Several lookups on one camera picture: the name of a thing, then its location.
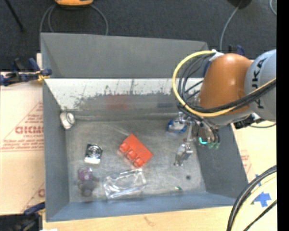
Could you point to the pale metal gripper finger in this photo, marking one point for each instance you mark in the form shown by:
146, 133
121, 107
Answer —
180, 156
188, 153

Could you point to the blue and white small object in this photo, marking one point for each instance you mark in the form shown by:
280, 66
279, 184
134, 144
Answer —
174, 127

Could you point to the small green and white piece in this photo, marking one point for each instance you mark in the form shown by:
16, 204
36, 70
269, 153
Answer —
178, 188

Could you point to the orange-red studded toy block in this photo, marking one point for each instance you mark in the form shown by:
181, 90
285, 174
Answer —
135, 150

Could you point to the clear plastic bottle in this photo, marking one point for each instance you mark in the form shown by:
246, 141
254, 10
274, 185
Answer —
124, 183

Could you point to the silver square metal piece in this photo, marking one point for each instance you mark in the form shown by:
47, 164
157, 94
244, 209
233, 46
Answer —
94, 152

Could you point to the purple and grey toy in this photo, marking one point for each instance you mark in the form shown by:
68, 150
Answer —
86, 180

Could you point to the grey metal bin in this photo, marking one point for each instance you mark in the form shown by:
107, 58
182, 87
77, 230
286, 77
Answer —
125, 56

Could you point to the white round cap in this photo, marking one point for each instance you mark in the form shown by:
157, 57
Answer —
67, 120

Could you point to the brown cardboard board red print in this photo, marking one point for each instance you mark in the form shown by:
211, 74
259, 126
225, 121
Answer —
19, 109

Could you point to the black cylinder on white bracket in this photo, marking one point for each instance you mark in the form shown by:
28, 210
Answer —
243, 123

